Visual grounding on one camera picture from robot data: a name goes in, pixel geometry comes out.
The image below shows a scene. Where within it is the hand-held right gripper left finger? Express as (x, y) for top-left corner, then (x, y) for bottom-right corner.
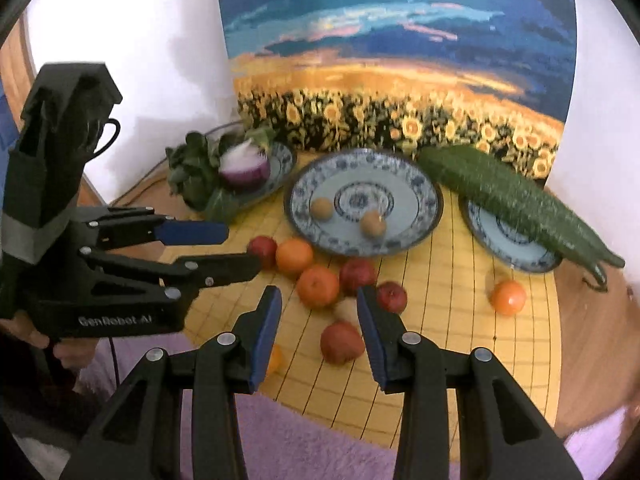
(59, 285), (284, 480)

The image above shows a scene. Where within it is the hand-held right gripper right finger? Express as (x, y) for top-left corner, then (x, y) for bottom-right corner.
(356, 285), (585, 480)

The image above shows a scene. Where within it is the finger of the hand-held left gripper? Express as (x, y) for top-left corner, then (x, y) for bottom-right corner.
(80, 206), (230, 251)
(80, 247), (262, 297)

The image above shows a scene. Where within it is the large red plum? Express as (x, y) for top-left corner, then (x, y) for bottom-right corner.
(320, 322), (366, 366)

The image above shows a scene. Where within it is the large blue patterned plate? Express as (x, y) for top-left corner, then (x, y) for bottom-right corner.
(283, 148), (444, 259)

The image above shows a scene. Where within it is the person's left hand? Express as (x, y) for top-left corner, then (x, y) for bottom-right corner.
(0, 310), (99, 371)

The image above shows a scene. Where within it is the green leafy vegetable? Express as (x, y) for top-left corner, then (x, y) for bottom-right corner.
(165, 127), (278, 223)

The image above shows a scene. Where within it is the yellow grid board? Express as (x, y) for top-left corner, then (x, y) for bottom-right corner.
(112, 152), (563, 463)

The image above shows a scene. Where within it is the halved red onion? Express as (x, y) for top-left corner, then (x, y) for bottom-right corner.
(219, 140), (271, 191)

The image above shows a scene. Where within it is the purple fluffy blanket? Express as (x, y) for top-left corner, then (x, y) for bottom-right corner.
(75, 335), (631, 480)

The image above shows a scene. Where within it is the small blue patterned plate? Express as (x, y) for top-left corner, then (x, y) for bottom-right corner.
(200, 139), (299, 212)

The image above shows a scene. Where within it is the long green cucumber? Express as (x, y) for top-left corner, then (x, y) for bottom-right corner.
(417, 145), (627, 269)

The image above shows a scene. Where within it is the sunflower field painting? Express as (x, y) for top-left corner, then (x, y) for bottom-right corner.
(214, 0), (576, 181)

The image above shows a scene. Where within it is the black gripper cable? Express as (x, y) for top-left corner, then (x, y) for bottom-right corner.
(85, 118), (124, 393)

